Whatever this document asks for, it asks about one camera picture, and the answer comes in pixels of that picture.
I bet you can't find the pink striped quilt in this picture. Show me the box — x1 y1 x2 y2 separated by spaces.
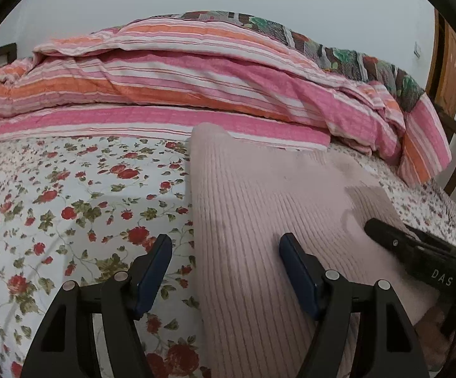
0 18 453 184

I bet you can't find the person's right hand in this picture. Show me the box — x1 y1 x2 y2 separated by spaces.
413 304 451 371

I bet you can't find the green brown patterned blanket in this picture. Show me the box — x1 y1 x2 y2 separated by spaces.
149 10 428 113

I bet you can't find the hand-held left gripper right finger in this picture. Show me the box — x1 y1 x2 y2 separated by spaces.
279 232 430 378

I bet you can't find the wooden door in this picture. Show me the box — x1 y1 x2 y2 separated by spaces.
425 8 456 119

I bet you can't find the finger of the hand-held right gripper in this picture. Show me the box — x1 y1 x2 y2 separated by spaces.
364 218 421 262
404 224 456 253

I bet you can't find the floral bed sheet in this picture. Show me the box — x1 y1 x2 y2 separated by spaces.
0 136 456 378

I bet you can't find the pink knit garment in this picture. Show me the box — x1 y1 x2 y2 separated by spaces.
189 123 445 378

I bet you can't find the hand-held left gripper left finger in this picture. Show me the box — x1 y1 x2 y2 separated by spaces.
19 234 173 378

